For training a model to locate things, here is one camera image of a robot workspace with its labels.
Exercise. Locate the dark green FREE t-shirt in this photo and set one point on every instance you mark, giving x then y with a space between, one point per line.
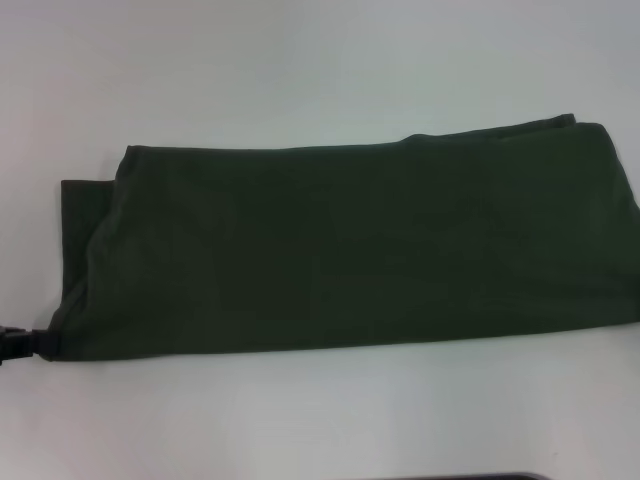
350 240

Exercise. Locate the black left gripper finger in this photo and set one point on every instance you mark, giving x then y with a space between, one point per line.
22 342

